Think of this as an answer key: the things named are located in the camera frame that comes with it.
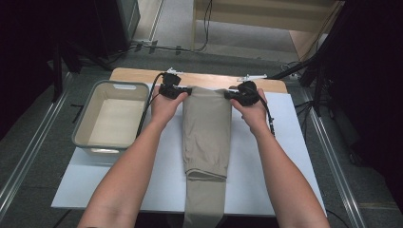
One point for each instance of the beige basket with grey rim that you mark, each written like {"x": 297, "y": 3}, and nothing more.
{"x": 117, "y": 123}

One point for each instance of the dark curtain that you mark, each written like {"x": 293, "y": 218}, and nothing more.
{"x": 25, "y": 47}
{"x": 374, "y": 79}

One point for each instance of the metal floor rail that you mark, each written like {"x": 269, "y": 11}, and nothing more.
{"x": 28, "y": 155}
{"x": 332, "y": 164}

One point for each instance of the dark grey cabinet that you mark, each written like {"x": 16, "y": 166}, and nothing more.
{"x": 128, "y": 15}

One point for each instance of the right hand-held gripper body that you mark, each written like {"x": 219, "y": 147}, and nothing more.
{"x": 248, "y": 93}

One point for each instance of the person's left hand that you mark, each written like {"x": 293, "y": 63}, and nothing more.
{"x": 164, "y": 110}

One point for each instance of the white table mat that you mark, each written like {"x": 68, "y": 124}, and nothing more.
{"x": 168, "y": 183}

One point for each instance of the beige pants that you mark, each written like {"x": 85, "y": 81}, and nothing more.
{"x": 206, "y": 133}

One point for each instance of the person's right hand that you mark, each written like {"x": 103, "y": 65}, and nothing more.
{"x": 255, "y": 117}

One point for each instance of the black metal stand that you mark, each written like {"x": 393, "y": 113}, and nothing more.
{"x": 57, "y": 72}
{"x": 318, "y": 91}

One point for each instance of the light wooden furniture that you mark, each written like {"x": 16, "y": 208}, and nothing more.
{"x": 253, "y": 14}

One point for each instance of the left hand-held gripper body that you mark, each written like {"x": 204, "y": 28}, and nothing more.
{"x": 169, "y": 87}

